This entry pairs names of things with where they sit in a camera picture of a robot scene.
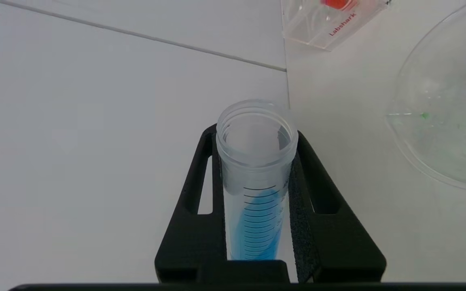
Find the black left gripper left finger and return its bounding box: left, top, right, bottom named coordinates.
left=155, top=124, right=228, bottom=283

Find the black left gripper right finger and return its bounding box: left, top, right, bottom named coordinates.
left=288, top=130, right=387, bottom=283

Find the clear graduated plastic test tube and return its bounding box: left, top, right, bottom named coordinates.
left=216, top=99, right=299, bottom=261

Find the clear glass beaker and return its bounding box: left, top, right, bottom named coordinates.
left=386, top=0, right=466, bottom=195

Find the clear acrylic test tube rack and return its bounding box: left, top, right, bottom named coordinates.
left=280, top=0, right=389, bottom=52

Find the red pigment tube white label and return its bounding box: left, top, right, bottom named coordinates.
left=321, top=0, right=356, bottom=11

